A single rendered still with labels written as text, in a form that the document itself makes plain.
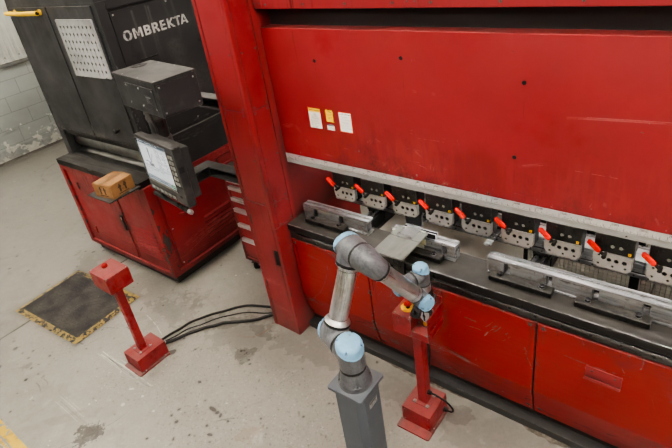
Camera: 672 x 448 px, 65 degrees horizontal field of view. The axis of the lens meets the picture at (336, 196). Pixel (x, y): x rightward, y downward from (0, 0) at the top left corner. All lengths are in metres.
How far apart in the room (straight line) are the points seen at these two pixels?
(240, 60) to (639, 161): 1.90
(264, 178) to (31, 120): 6.20
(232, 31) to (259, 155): 0.70
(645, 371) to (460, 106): 1.36
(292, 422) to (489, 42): 2.33
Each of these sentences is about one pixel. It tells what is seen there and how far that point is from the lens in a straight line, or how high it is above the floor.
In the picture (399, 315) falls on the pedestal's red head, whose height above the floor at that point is 0.78.
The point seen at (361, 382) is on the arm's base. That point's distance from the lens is 2.34.
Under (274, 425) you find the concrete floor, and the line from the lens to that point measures 3.35.
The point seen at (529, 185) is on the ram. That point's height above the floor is 1.42.
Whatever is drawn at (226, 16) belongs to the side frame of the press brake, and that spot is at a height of 2.17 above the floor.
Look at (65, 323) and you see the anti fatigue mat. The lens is 4.74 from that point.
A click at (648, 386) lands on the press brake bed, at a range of 2.71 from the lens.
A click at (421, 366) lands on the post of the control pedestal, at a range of 2.93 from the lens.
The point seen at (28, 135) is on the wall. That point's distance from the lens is 8.94.
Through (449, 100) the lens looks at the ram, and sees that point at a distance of 2.38.
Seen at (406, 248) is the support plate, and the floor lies 1.00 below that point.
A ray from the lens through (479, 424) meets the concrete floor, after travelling 3.23.
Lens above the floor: 2.58
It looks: 29 degrees down
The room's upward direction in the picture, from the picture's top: 9 degrees counter-clockwise
